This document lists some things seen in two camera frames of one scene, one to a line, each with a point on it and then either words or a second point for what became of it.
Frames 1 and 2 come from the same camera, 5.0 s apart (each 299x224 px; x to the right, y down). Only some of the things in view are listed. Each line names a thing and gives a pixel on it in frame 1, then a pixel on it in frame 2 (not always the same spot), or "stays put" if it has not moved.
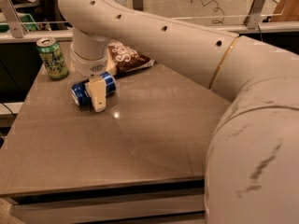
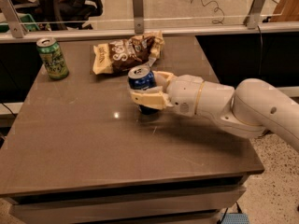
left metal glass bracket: x=17 y=27 stays put
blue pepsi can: x=80 y=94 to x=143 y=77
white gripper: x=88 y=65 to x=183 y=93
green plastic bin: x=28 y=21 stays put
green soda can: x=52 y=59 stays put
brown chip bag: x=121 y=59 stays put
